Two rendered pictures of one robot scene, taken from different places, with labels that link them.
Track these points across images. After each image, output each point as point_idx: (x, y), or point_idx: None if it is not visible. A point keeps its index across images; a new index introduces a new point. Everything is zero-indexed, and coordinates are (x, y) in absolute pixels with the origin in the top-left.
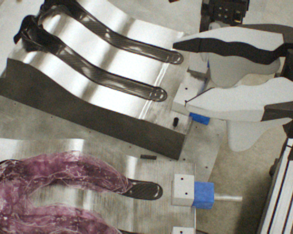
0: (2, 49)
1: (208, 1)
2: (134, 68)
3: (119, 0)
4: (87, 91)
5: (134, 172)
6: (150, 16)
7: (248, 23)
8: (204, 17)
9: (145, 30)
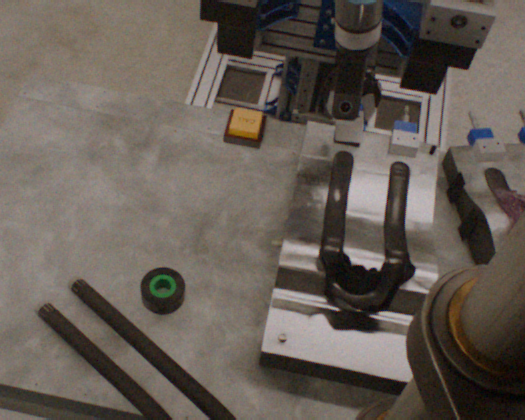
0: (378, 335)
1: (373, 73)
2: (371, 191)
3: (213, 244)
4: (420, 228)
5: (482, 189)
6: (232, 209)
7: (211, 118)
8: (379, 85)
9: (309, 187)
